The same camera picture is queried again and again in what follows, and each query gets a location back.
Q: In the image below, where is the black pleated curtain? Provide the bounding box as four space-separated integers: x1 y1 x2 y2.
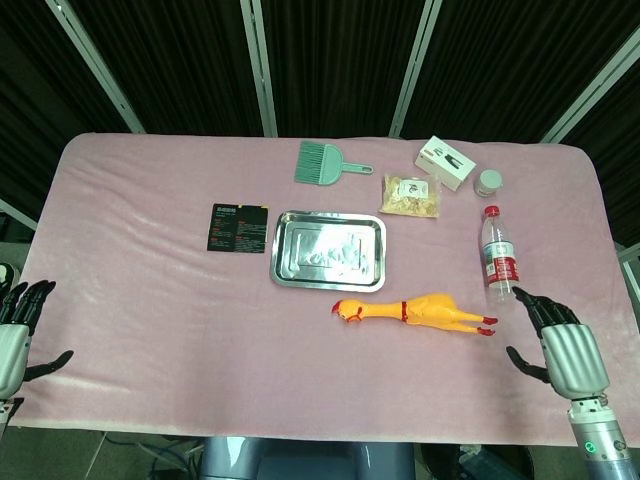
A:
0 0 640 251

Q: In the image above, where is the clear bag of yellow snacks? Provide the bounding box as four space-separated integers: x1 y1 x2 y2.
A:
378 171 444 220

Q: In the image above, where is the grey-blue robot torso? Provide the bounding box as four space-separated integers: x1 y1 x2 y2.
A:
199 435 416 480

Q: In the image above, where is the white black floor item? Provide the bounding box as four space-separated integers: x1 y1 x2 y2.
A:
0 262 21 296

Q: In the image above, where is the yellow rubber chicken toy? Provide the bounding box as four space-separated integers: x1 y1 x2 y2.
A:
330 293 499 337

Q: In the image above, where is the black printed card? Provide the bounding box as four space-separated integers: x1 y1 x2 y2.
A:
206 202 270 255

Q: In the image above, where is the grey aluminium partition post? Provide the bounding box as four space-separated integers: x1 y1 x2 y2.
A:
44 0 146 134
617 242 640 301
388 0 444 139
239 0 279 137
541 37 640 145
0 198 39 231

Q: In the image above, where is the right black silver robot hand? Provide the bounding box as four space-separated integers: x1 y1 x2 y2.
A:
505 286 611 401

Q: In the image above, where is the white product box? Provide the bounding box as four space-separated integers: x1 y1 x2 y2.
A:
413 135 477 192

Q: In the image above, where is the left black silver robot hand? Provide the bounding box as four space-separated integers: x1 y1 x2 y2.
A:
0 279 75 401

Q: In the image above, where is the teal dustpan with brush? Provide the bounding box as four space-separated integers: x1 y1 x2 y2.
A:
293 140 375 187

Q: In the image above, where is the small white jar grey lid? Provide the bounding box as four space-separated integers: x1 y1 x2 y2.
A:
473 169 504 199

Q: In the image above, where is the stainless steel rectangular tray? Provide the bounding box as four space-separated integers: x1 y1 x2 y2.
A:
269 209 389 293

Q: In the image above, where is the clear water bottle red label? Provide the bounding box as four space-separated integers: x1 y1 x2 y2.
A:
479 203 521 306

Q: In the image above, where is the pink table cloth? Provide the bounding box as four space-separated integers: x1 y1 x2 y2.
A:
9 132 640 449

